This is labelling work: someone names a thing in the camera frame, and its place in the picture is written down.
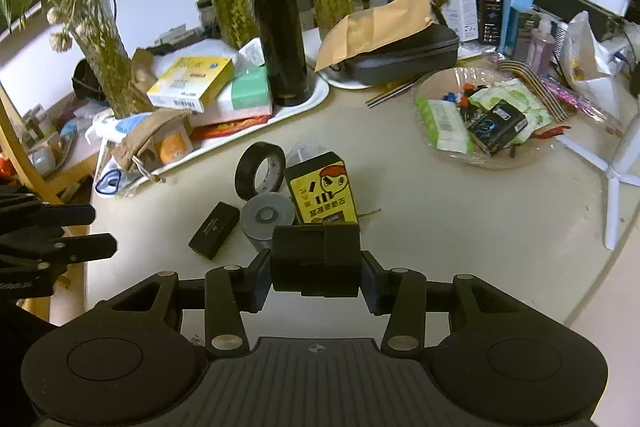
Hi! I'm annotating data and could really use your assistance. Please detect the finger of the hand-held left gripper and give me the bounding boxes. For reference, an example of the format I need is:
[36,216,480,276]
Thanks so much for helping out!
[0,233,119,267]
[0,186,97,231]

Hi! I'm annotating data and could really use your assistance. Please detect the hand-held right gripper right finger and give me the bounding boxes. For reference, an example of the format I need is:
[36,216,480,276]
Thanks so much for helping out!
[360,251,544,359]

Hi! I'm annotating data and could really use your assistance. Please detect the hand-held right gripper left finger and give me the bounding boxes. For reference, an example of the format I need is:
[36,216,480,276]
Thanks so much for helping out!
[91,251,274,359]

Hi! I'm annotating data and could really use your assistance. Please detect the small black strapped box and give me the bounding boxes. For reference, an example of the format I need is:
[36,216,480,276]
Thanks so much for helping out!
[271,221,362,299]

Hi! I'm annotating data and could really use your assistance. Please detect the blue white plastic packet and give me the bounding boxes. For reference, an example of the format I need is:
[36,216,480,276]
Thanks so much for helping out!
[94,162,127,198]

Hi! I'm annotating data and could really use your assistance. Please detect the grey tape roll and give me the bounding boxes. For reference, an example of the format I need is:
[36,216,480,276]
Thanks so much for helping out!
[239,192,296,253]

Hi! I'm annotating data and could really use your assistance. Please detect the flat black box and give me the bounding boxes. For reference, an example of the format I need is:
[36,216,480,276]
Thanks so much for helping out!
[188,201,241,262]

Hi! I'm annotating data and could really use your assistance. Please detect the wooden shelf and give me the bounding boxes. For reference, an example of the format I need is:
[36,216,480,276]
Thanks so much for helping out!
[0,84,96,208]

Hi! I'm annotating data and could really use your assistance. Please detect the yellow black box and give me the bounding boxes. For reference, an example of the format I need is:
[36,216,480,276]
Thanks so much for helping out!
[284,151,361,228]

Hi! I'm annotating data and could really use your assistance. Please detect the black tape roll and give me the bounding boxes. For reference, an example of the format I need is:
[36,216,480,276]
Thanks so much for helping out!
[234,140,287,202]

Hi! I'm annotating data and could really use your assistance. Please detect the orange round item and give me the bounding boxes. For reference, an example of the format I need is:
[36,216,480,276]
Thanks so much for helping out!
[157,127,195,164]

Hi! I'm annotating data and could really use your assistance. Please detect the black bag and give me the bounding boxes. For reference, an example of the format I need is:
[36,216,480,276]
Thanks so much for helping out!
[71,58,110,102]

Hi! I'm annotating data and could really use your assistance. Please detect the red flat packet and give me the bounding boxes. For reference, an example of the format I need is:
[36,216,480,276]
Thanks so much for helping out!
[189,116,271,142]

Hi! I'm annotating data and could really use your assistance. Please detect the woven basket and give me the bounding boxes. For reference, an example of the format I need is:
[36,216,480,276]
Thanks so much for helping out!
[412,67,571,170]

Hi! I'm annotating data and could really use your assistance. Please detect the large glass vase with stems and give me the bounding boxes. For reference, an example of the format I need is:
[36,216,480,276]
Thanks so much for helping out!
[0,0,156,120]

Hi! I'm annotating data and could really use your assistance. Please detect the white pink tissue pack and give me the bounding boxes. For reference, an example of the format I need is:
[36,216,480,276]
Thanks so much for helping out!
[189,99,275,128]

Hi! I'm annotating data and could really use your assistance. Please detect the bright green wipes pack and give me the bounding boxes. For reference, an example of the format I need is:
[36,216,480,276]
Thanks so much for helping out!
[416,97,476,155]

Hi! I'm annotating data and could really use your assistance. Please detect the white plastic tray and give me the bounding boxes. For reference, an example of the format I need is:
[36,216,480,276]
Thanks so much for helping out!
[92,27,332,200]

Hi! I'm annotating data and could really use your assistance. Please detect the yellow white carton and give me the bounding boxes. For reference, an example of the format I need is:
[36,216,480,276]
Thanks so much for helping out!
[146,55,236,114]

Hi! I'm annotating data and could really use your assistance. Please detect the green tissue pack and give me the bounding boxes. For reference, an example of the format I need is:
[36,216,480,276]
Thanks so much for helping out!
[227,66,275,112]

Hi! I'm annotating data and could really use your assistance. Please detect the black blue packet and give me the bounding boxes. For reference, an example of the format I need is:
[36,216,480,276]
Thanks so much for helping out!
[467,102,530,156]

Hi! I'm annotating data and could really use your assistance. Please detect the white round plate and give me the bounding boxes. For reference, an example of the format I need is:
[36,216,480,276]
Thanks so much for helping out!
[316,57,381,90]

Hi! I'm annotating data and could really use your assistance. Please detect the pile of small colourful connectors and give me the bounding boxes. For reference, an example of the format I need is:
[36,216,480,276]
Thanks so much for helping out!
[440,82,476,108]

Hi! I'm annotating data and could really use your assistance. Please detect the white printed packet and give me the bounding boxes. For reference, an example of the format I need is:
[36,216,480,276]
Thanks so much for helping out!
[236,37,267,72]

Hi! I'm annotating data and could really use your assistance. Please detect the pale green wipes pack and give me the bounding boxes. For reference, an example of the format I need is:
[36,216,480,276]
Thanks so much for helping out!
[470,79,553,142]

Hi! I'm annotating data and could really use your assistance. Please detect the black oval case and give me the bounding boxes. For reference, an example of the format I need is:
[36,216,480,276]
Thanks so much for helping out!
[330,24,461,88]

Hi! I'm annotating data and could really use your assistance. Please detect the black thermos bottle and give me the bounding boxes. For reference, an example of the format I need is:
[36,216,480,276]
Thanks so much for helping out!
[246,0,308,108]

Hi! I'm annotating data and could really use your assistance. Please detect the brown paper envelope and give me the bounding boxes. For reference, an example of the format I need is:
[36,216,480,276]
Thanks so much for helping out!
[314,0,433,72]

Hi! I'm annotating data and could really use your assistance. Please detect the white tripod stand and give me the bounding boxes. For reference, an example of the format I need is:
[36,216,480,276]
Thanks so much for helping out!
[555,112,640,252]

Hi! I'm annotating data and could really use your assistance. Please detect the pink glitter stick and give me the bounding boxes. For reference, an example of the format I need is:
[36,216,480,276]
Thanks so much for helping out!
[546,74,623,124]

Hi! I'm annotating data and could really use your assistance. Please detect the pink bottle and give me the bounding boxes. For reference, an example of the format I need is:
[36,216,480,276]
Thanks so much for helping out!
[526,18,557,76]

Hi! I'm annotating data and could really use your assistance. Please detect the tall white carton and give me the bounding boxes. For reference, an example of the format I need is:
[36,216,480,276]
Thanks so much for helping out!
[442,0,488,44]

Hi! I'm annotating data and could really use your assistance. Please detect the tall black carton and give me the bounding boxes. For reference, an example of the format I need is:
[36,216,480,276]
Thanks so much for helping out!
[476,0,510,46]

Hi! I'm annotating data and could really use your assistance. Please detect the tall blue carton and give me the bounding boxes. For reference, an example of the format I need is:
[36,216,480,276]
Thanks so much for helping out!
[500,0,540,60]

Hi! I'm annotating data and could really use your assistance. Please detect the white plastic bag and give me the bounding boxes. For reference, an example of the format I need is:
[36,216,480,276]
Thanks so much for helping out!
[564,10,633,108]

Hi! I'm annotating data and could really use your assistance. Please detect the black electronics box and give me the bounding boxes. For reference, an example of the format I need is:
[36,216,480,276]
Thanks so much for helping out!
[532,0,626,40]

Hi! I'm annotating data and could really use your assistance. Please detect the brown drawstring pouch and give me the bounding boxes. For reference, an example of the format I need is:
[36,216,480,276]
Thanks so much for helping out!
[112,108,193,172]

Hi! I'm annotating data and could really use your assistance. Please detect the wide striped ribbon cable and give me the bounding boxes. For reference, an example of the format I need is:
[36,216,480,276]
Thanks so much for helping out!
[496,59,577,124]

